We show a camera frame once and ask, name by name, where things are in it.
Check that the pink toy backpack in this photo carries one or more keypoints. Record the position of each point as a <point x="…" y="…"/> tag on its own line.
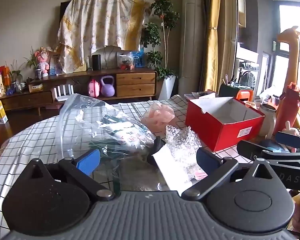
<point x="93" y="90"/>

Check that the pink cup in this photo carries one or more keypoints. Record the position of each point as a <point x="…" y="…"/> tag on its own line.
<point x="249" y="104"/>

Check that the black pouch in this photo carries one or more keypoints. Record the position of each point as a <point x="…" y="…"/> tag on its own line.
<point x="158" y="146"/>

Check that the yellow curtain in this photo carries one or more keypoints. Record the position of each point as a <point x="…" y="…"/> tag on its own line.
<point x="212" y="42"/>

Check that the white router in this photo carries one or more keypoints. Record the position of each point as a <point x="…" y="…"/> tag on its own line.
<point x="63" y="97"/>

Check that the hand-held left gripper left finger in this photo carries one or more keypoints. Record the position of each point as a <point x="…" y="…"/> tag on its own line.
<point x="88" y="160"/>

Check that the small tan box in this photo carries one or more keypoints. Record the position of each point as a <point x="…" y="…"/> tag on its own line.
<point x="36" y="87"/>

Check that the plastic bag of toys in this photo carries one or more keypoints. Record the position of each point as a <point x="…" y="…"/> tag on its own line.
<point x="125" y="61"/>

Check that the white paper card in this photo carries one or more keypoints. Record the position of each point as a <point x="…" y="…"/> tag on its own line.
<point x="172" y="172"/>

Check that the bubble wrap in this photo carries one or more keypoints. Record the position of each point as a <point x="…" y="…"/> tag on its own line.
<point x="182" y="142"/>

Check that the white plant pot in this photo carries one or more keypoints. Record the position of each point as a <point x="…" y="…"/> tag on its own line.
<point x="168" y="88"/>

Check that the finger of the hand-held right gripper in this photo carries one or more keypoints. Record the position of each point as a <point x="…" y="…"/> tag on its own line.
<point x="293" y="140"/>
<point x="250" y="151"/>

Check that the red water bottle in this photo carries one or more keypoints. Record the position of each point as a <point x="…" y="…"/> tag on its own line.
<point x="287" y="110"/>

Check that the clear plastic zip bag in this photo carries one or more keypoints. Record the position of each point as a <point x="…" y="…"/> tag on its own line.
<point x="77" y="115"/>

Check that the white bunny plush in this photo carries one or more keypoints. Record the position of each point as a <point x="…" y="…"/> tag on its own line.
<point x="291" y="130"/>

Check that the orange plastic stool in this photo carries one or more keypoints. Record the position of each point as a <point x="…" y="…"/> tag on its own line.
<point x="245" y="95"/>

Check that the orange paper bag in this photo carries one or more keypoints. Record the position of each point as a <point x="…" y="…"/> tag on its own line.
<point x="3" y="71"/>

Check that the small green houseplant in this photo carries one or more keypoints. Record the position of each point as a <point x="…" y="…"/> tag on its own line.
<point x="32" y="61"/>

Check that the purple kettlebell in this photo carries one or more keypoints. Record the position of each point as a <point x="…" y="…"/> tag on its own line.
<point x="107" y="88"/>

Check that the green indoor tree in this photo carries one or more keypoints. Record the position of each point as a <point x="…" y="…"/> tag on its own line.
<point x="162" y="17"/>

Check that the beige standing air conditioner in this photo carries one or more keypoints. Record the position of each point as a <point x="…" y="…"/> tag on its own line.
<point x="192" y="42"/>

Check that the orange green stool organizer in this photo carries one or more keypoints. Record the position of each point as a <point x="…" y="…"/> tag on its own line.
<point x="227" y="91"/>

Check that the blue toy set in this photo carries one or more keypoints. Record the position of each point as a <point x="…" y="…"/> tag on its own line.
<point x="138" y="60"/>

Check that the wooden media cabinet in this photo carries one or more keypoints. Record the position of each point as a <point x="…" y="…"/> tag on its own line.
<point x="135" y="82"/>

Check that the red cardboard box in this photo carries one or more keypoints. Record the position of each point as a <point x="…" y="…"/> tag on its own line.
<point x="215" y="127"/>

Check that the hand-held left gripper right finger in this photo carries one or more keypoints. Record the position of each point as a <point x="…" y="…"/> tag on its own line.
<point x="208" y="160"/>

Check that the pink mesh bath sponge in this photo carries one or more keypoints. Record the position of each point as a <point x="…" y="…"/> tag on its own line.
<point x="158" y="115"/>

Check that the black cylinder speaker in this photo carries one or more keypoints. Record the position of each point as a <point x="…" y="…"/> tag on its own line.
<point x="96" y="62"/>

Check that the yellow giraffe plush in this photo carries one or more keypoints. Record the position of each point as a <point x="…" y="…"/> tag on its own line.
<point x="293" y="55"/>

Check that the wooden wall cabinet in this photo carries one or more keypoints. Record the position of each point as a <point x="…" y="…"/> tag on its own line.
<point x="241" y="5"/>

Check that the clear storage box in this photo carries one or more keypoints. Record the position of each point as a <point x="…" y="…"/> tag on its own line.
<point x="197" y="95"/>

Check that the pink doll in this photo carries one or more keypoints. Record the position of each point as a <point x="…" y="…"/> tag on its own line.
<point x="43" y="60"/>

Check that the bunch of brushes and pens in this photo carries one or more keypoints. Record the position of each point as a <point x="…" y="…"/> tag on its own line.
<point x="231" y="78"/>

